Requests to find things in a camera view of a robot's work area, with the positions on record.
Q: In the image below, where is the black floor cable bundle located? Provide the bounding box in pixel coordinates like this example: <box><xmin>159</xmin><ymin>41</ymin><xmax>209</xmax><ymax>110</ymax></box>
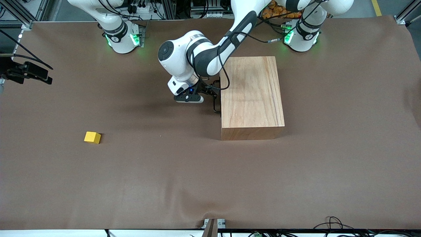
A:
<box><xmin>312</xmin><ymin>216</ymin><xmax>421</xmax><ymax>237</ymax></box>

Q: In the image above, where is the aluminium side rail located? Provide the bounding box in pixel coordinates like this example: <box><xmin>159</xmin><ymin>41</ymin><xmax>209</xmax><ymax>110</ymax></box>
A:
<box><xmin>0</xmin><ymin>30</ymin><xmax>23</xmax><ymax>91</ymax></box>

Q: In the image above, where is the white power strip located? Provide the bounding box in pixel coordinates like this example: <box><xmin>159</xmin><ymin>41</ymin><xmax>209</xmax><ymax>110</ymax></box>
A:
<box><xmin>127</xmin><ymin>3</ymin><xmax>156</xmax><ymax>15</ymax></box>

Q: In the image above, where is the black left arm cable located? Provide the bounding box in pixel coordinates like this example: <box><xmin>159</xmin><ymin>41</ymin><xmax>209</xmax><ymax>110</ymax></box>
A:
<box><xmin>217</xmin><ymin>18</ymin><xmax>285</xmax><ymax>91</ymax></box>

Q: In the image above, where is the brown table cover sheet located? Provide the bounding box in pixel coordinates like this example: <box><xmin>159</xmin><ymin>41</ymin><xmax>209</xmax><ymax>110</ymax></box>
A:
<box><xmin>0</xmin><ymin>15</ymin><xmax>421</xmax><ymax>230</ymax></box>

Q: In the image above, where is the aluminium corner frame profile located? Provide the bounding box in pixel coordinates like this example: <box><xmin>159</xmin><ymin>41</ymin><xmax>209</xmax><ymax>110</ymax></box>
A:
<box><xmin>396</xmin><ymin>0</ymin><xmax>421</xmax><ymax>25</ymax></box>

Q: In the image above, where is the wooden drawer cabinet box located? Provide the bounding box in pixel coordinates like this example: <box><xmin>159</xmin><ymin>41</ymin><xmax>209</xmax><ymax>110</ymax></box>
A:
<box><xmin>219</xmin><ymin>56</ymin><xmax>285</xmax><ymax>141</ymax></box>

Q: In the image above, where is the aluminium frame profile diagonal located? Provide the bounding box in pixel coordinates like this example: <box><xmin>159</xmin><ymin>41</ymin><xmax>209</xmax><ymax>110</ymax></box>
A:
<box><xmin>0</xmin><ymin>0</ymin><xmax>34</xmax><ymax>30</ymax></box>

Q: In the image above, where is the black metal drawer handle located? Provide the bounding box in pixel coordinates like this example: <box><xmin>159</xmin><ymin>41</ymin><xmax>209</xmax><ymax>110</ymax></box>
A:
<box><xmin>213</xmin><ymin>80</ymin><xmax>222</xmax><ymax>114</ymax></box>

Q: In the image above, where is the metal table edge bracket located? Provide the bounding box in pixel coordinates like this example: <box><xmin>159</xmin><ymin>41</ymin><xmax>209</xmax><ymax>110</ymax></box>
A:
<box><xmin>201</xmin><ymin>218</ymin><xmax>226</xmax><ymax>237</ymax></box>

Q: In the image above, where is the black base cable bundle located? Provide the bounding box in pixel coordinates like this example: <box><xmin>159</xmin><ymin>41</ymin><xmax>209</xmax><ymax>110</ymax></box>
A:
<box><xmin>259</xmin><ymin>17</ymin><xmax>290</xmax><ymax>36</ymax></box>

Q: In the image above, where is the yellow wooden block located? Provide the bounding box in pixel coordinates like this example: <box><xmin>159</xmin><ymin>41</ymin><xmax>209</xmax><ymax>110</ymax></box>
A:
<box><xmin>84</xmin><ymin>131</ymin><xmax>102</xmax><ymax>144</ymax></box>

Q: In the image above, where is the orange stuffed items pile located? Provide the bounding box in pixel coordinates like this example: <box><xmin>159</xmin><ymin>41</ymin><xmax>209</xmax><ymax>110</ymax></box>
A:
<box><xmin>261</xmin><ymin>0</ymin><xmax>302</xmax><ymax>19</ymax></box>

